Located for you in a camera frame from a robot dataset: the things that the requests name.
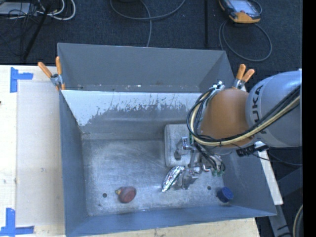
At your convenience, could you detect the silver foil packet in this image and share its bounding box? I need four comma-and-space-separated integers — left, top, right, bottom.
161, 165, 186, 193

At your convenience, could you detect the pale grey rectangular block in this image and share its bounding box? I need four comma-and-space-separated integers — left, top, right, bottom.
164, 123, 198, 168

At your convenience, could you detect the pale wood flat board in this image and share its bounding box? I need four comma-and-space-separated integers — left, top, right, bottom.
15, 79, 65, 229

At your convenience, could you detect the blue round cap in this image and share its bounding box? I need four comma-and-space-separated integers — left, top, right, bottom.
216, 187, 234, 203

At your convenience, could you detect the grey metal bin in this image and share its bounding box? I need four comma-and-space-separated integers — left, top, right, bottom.
56, 42, 278, 237

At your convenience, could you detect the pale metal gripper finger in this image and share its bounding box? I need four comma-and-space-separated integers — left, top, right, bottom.
174, 136, 193, 160
182, 167, 199, 190

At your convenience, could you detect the red-brown round fruit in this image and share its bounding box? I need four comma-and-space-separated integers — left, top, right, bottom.
115, 186, 137, 204

